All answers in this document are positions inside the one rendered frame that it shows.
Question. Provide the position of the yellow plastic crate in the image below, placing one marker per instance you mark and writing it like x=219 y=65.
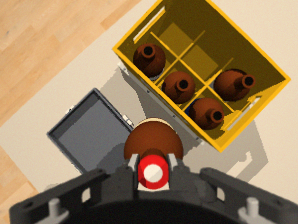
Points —
x=221 y=42

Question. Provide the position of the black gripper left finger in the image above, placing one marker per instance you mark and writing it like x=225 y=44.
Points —
x=65 y=200

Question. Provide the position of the grey square tray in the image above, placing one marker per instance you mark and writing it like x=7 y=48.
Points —
x=91 y=135

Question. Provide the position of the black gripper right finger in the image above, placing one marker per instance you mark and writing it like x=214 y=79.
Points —
x=242 y=200

